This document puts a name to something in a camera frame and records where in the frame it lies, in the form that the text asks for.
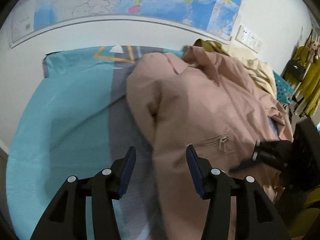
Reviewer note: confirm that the olive green garment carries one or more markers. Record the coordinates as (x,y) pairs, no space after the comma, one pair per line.
(211,46)

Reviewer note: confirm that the colourful wall map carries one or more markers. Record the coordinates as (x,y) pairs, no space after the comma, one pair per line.
(216,17)

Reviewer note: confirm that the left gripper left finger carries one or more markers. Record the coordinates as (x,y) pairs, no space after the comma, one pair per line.
(65,216)

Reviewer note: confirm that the pink jacket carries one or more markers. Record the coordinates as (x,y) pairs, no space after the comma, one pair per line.
(203,99)

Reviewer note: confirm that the teal grey bed sheet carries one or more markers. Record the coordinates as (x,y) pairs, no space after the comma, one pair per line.
(77,123)

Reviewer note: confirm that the white wall socket left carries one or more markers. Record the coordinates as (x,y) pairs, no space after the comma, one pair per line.
(243,34)

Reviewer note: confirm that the cream garment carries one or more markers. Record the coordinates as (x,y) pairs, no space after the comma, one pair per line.
(260,72)

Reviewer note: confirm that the white wall socket middle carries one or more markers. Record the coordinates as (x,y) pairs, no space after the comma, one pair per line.
(252,40)

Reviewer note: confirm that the black small handbag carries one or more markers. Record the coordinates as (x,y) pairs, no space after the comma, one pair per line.
(294,68)

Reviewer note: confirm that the blue perforated plastic basket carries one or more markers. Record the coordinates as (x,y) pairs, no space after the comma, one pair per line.
(284,90)

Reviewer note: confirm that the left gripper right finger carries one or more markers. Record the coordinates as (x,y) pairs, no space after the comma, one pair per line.
(238,208)

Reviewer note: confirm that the white wall socket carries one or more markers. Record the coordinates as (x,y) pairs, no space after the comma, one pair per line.
(252,40)
(243,34)

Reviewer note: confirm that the yellow-green hanging clothes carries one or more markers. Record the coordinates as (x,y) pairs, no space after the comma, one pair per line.
(306,93)

